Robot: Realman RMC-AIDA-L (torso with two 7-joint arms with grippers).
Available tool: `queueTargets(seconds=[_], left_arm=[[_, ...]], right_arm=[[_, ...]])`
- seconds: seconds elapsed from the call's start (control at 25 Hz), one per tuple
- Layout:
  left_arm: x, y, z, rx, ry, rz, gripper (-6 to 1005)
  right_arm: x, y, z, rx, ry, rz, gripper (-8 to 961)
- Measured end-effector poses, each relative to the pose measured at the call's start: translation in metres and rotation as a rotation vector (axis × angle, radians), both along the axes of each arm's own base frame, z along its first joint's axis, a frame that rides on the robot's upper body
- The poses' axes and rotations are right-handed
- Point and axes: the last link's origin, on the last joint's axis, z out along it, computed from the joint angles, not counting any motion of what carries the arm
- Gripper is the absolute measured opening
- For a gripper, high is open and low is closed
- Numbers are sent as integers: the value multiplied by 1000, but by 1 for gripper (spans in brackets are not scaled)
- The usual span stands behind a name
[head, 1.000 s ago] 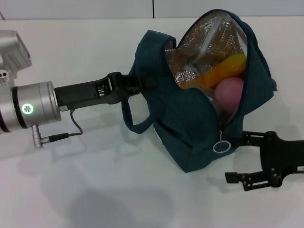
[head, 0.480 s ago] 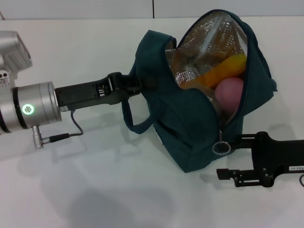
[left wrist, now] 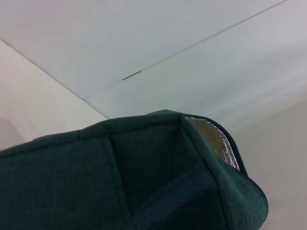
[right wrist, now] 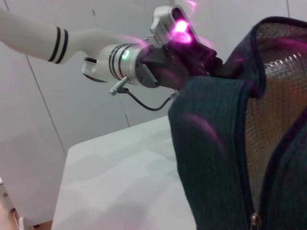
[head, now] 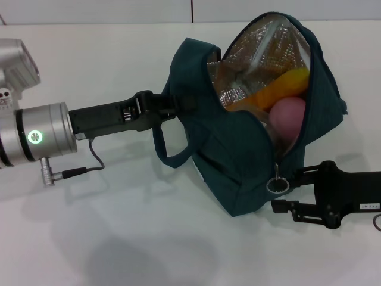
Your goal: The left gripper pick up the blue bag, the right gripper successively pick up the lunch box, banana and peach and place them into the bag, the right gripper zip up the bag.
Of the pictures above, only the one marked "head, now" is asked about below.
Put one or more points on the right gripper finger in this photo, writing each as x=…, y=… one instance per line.
x=297, y=211
x=303, y=177

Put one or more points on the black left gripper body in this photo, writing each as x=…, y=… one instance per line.
x=104, y=119

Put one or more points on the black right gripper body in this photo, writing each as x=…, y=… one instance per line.
x=348, y=193

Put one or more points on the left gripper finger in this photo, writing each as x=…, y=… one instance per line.
x=160, y=104

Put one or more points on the pink toy peach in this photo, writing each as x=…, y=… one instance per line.
x=287, y=122

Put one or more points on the dark teal lunch bag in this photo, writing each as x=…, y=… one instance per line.
x=244, y=167

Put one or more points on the yellow toy banana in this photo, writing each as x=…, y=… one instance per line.
x=276, y=92

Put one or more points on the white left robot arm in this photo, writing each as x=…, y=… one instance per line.
x=35, y=134

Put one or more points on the white panel cabinet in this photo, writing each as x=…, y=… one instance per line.
x=178, y=10

